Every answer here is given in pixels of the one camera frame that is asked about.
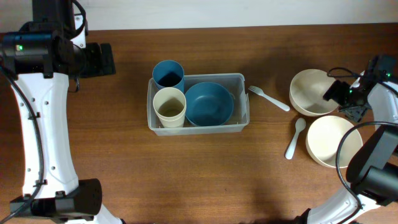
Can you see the white plastic spoon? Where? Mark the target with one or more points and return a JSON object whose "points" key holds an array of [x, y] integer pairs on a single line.
{"points": [[299, 127]]}

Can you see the cream cup back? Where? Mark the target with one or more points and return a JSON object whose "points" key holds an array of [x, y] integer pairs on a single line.
{"points": [[177, 123]]}

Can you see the blue cup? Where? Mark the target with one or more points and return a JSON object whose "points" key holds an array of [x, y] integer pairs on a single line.
{"points": [[169, 73]]}

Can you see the grey plastic fork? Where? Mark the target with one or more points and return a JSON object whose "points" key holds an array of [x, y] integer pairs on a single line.
{"points": [[276, 102]]}

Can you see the clear plastic storage container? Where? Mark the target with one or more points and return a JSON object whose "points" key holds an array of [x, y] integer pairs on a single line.
{"points": [[233, 82]]}

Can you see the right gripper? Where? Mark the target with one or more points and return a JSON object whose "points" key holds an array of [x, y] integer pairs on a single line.
{"points": [[335, 91]]}

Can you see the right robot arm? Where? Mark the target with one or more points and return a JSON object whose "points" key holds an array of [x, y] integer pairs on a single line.
{"points": [[370, 182]]}

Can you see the cream bowl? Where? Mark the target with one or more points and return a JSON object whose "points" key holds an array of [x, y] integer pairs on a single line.
{"points": [[306, 93], [324, 136]]}

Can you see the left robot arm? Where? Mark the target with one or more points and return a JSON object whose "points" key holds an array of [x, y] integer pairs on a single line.
{"points": [[39, 61]]}

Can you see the blue bowl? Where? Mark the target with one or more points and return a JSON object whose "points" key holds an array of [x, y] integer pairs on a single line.
{"points": [[209, 104]]}

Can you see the cream cup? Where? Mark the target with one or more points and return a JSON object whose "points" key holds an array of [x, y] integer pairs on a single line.
{"points": [[169, 103], [177, 123]]}

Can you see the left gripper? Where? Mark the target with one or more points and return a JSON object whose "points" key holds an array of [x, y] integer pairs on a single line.
{"points": [[97, 67]]}

